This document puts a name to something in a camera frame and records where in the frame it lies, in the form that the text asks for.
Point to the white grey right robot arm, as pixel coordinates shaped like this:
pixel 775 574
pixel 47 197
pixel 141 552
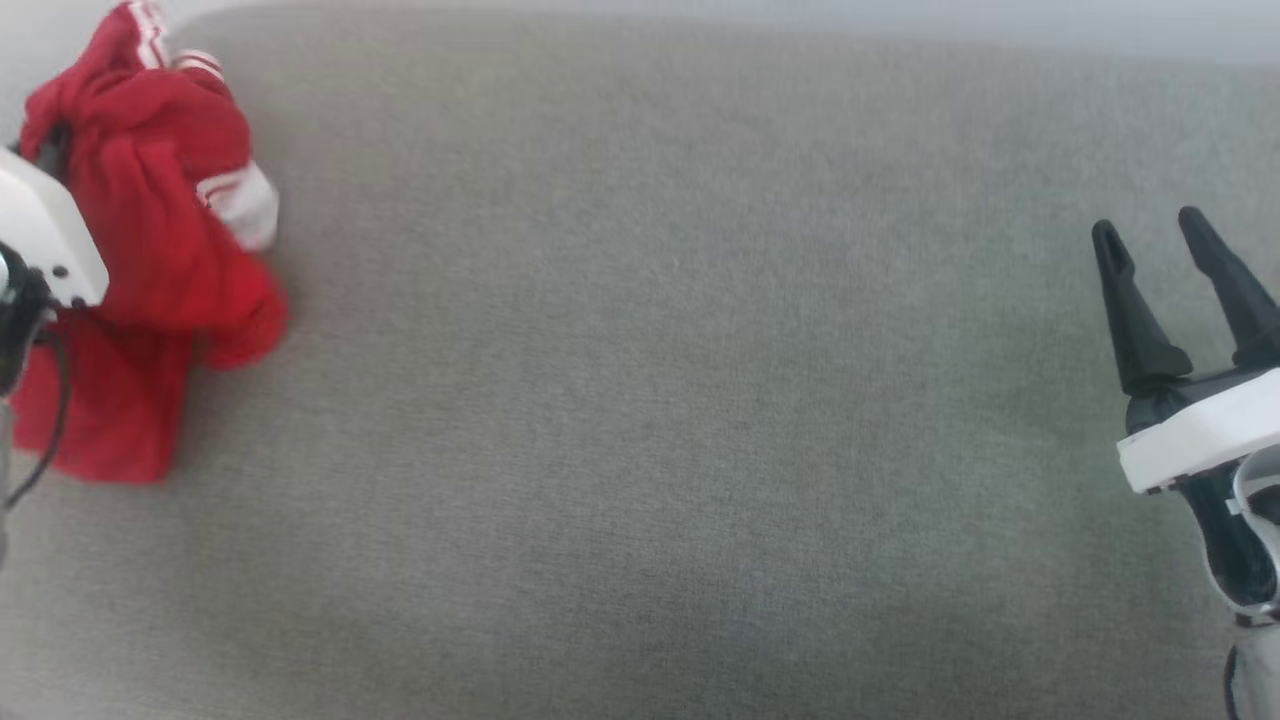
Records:
pixel 1240 540

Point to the grey fabric sofa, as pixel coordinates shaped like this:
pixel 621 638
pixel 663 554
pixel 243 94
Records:
pixel 640 400

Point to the red and white jersey garment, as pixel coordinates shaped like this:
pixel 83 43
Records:
pixel 150 230

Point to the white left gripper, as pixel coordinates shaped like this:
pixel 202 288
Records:
pixel 45 235

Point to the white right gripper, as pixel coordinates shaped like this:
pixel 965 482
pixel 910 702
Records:
pixel 1200 430

